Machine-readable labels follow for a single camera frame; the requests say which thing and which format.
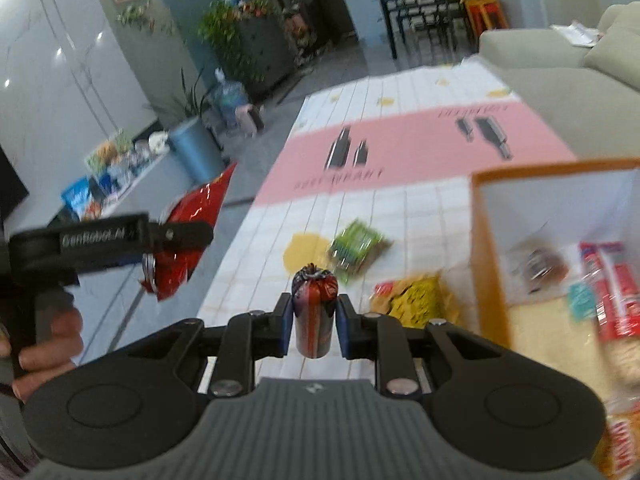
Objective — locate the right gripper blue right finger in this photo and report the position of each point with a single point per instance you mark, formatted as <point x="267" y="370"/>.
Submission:
<point x="347" y="322"/>

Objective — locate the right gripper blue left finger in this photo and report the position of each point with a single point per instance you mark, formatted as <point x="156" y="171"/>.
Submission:
<point x="281" y="325"/>

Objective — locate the dark red sausage snack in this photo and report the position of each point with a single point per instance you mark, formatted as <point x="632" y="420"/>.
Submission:
<point x="314" y="300"/>

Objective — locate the yellow waffle packet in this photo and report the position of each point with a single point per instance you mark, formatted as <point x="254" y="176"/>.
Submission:
<point x="416" y="300"/>

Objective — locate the green nut snack packet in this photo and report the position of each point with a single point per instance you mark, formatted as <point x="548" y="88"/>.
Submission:
<point x="354" y="249"/>

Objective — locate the red snack bag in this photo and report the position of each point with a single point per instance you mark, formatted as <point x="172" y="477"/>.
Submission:
<point x="181" y="237"/>

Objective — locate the left hand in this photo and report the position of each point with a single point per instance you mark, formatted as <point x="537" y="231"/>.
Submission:
<point x="50" y="358"/>

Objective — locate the pink white checkered tablecloth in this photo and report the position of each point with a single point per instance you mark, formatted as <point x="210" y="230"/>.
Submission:
<point x="395" y="153"/>

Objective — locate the pink space heater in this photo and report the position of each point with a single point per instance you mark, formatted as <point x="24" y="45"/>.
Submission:
<point x="249" y="119"/>

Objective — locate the potted green plant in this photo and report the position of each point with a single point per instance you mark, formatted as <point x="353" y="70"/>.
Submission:
<point x="193" y="103"/>

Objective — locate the orange cardboard box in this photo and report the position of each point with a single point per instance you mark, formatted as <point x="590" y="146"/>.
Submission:
<point x="532" y="297"/>

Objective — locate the water jug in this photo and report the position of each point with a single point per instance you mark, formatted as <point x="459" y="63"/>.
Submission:
<point x="228" y="96"/>

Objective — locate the red white snack packet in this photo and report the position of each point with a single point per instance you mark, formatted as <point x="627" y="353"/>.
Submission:
<point x="608" y="272"/>

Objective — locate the dark grey cabinet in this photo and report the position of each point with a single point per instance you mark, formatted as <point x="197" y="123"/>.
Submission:
<point x="271" y="55"/>

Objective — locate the dark dining table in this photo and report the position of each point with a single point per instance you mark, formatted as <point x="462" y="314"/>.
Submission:
<point x="440" y="17"/>

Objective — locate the beige sofa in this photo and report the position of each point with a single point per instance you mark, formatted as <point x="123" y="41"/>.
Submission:
<point x="588" y="97"/>

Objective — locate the orange stool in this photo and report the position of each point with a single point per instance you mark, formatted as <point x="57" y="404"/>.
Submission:
<point x="485" y="15"/>

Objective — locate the papers on sofa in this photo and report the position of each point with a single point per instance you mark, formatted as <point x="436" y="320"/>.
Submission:
<point x="578" y="35"/>

